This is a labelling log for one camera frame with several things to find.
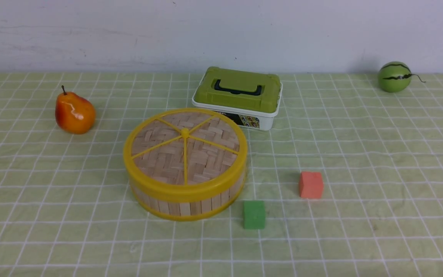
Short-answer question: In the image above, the green checkered tablecloth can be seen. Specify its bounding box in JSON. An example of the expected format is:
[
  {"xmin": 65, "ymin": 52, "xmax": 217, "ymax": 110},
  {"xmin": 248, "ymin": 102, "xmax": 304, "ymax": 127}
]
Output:
[{"xmin": 0, "ymin": 72, "xmax": 443, "ymax": 277}]

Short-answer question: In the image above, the small green toy watermelon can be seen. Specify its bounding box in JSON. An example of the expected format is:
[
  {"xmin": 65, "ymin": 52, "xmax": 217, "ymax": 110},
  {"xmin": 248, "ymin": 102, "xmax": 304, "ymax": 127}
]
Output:
[{"xmin": 377, "ymin": 61, "xmax": 426, "ymax": 93}]

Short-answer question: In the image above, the yellow woven steamer lid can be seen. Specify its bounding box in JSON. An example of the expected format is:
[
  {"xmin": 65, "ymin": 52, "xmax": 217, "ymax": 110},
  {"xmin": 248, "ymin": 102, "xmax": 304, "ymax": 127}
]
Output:
[{"xmin": 123, "ymin": 108, "xmax": 248, "ymax": 204}]

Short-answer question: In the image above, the yellow bamboo steamer basket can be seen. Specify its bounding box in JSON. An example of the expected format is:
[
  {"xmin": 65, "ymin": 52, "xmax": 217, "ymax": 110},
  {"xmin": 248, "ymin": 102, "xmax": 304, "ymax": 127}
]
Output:
[{"xmin": 128, "ymin": 169, "xmax": 247, "ymax": 221}]

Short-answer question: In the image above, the green foam cube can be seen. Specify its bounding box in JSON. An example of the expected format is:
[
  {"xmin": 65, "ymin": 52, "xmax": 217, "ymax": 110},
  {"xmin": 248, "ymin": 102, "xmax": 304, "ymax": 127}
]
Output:
[{"xmin": 243, "ymin": 200, "xmax": 266, "ymax": 230}]

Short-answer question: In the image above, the orange toy pear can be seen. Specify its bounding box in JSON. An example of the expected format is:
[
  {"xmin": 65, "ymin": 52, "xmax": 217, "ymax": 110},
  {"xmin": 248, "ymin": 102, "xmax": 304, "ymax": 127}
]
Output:
[{"xmin": 55, "ymin": 85, "xmax": 96, "ymax": 135}]

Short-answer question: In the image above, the orange foam cube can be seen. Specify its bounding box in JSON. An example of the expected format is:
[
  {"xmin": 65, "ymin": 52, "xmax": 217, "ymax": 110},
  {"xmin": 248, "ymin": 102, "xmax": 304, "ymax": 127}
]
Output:
[{"xmin": 299, "ymin": 171, "xmax": 324, "ymax": 199}]

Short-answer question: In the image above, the green white lunch box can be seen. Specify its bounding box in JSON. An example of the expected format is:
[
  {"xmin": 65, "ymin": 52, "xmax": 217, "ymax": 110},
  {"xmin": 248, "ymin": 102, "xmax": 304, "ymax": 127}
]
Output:
[{"xmin": 192, "ymin": 67, "xmax": 283, "ymax": 131}]

